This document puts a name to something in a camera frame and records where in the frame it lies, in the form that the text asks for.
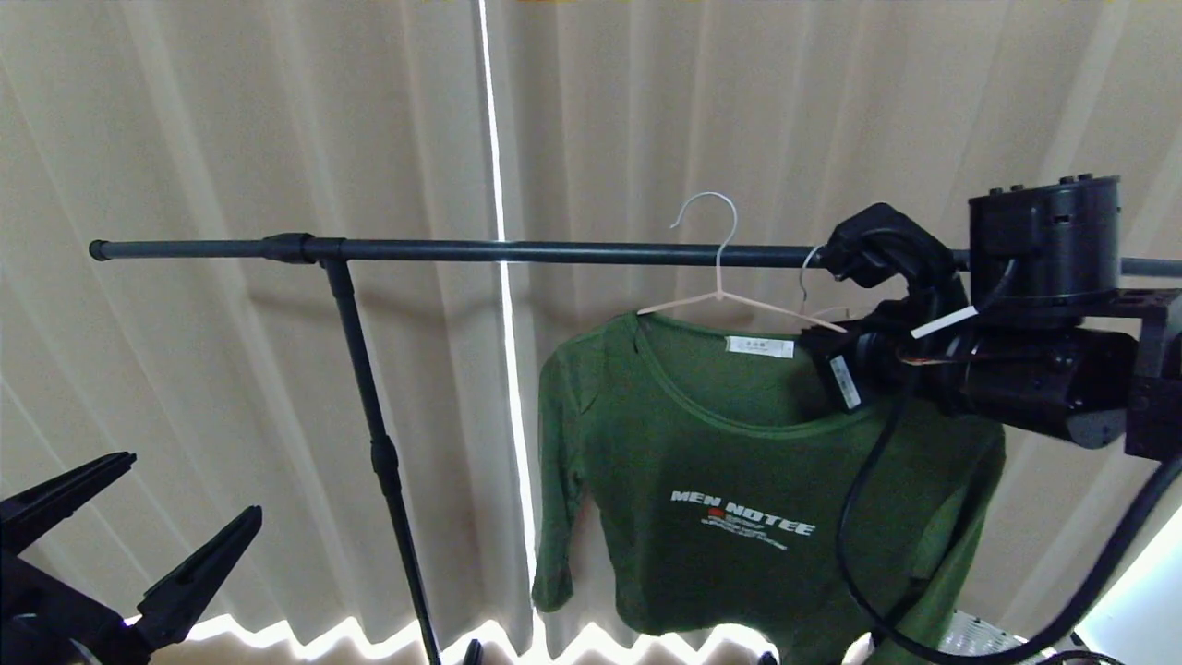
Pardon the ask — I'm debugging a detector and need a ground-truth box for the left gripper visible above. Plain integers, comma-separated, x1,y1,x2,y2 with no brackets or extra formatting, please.
0,452,265,665

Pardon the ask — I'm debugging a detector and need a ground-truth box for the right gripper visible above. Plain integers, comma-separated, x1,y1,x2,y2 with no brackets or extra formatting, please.
811,321,1142,452

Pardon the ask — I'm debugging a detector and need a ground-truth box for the green printed shirt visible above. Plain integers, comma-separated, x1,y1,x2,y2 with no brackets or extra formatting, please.
531,312,1007,665

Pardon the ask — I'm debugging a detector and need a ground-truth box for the pink clothes hanger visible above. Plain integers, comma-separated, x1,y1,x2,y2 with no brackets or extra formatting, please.
798,244,855,324
636,191,848,334

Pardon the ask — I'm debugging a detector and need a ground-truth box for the white laundry basket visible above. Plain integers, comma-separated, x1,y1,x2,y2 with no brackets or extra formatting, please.
940,610,1128,665

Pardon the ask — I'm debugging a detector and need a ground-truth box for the black clothes rack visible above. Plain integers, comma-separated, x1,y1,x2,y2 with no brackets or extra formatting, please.
88,232,1182,665

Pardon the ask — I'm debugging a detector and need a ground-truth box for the beige curtain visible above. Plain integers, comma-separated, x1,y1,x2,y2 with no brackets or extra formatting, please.
0,0,1182,661

